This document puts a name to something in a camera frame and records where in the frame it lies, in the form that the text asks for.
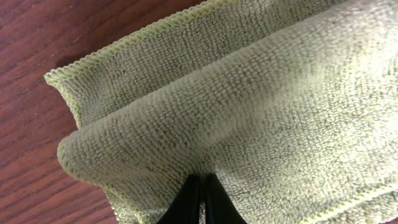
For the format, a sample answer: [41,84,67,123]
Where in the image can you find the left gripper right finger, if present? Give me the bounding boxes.
[205,174,247,224]

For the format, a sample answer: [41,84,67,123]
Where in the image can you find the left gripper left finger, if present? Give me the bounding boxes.
[157,174,201,224]

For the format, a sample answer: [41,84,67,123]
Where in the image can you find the green microfiber cloth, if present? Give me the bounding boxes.
[45,0,397,223]

